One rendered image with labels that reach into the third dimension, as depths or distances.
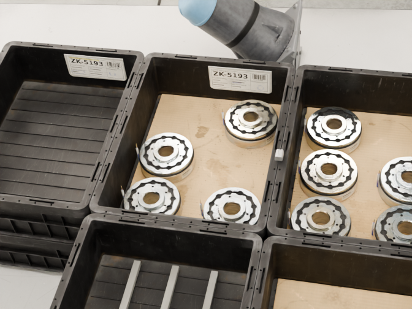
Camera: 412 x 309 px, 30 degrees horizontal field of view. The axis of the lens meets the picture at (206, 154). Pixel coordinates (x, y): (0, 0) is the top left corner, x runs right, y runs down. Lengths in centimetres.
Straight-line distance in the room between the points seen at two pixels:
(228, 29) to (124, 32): 39
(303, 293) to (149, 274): 26
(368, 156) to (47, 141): 63
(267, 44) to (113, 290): 65
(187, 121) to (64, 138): 25
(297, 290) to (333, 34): 81
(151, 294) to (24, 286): 31
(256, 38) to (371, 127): 33
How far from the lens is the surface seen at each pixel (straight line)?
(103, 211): 129
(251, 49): 167
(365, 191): 141
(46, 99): 165
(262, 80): 151
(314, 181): 138
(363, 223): 137
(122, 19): 200
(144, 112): 151
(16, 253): 151
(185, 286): 130
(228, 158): 146
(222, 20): 164
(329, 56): 185
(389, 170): 141
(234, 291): 129
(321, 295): 129
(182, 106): 156
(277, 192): 128
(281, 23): 168
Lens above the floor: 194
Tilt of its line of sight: 49 degrees down
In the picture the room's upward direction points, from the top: 7 degrees counter-clockwise
